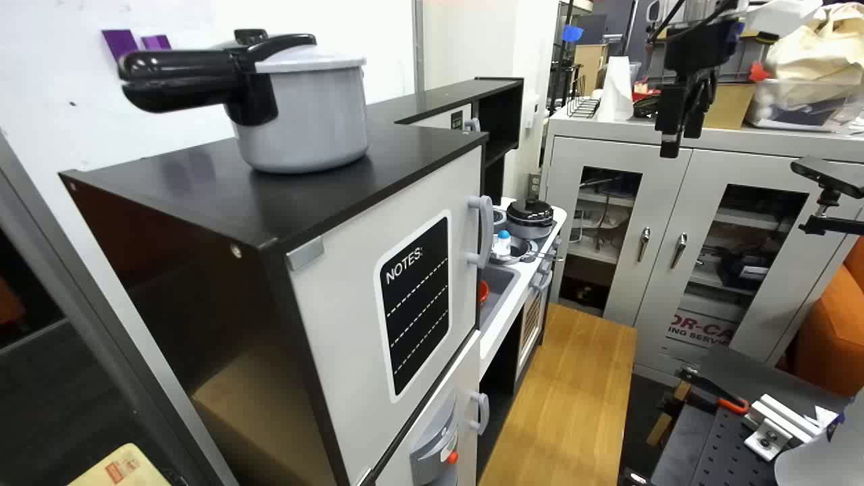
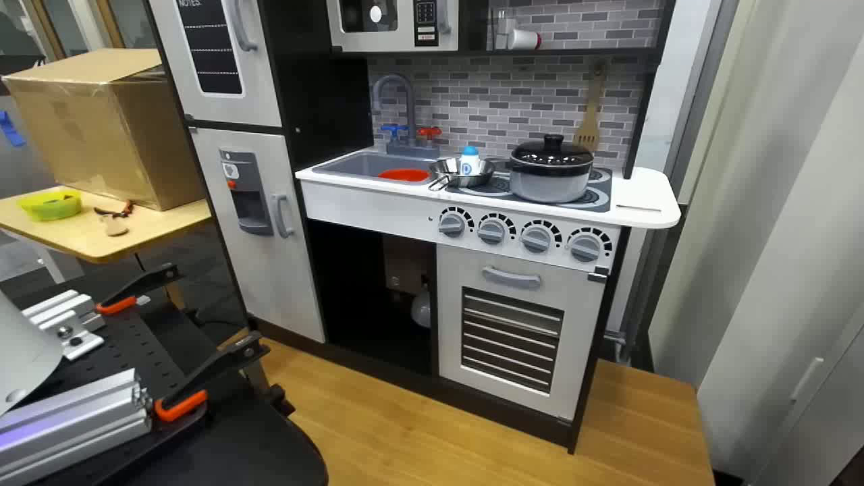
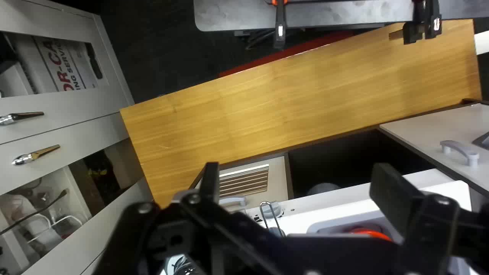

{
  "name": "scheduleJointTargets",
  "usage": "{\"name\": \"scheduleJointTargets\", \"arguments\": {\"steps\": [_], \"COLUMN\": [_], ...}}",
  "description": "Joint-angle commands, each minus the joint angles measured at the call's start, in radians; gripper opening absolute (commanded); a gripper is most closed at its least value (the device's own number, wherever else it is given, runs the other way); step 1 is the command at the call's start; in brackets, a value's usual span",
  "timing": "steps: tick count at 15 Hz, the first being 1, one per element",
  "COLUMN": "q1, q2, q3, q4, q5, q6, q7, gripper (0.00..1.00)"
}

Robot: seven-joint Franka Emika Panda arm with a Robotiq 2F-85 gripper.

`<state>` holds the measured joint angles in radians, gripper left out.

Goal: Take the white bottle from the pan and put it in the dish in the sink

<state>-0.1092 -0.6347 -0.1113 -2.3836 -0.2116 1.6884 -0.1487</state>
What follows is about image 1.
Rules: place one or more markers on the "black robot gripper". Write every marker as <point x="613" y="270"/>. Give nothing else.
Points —
<point x="695" y="54"/>

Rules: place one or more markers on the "white bottle with blue cap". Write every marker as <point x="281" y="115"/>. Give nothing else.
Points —
<point x="504" y="241"/>

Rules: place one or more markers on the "stainless steel pan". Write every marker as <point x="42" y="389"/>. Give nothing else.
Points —
<point x="517" y="250"/>

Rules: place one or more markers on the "red dish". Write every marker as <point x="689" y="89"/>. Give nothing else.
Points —
<point x="485" y="292"/>

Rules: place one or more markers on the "grey metal cabinet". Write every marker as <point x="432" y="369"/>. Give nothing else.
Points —
<point x="698" y="251"/>

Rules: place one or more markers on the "grey pot with black lid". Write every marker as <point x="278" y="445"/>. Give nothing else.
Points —
<point x="529" y="219"/>

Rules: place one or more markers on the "black clamp orange grip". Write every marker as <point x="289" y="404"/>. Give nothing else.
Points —
<point x="720" y="395"/>

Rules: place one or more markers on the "aluminium extrusion bar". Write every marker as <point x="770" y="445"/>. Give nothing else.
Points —
<point x="778" y="427"/>

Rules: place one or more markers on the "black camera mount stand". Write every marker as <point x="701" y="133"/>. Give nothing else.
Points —
<point x="832" y="189"/>

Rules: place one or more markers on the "grey pressure cooker black handle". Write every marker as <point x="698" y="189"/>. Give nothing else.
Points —
<point x="294" y="103"/>

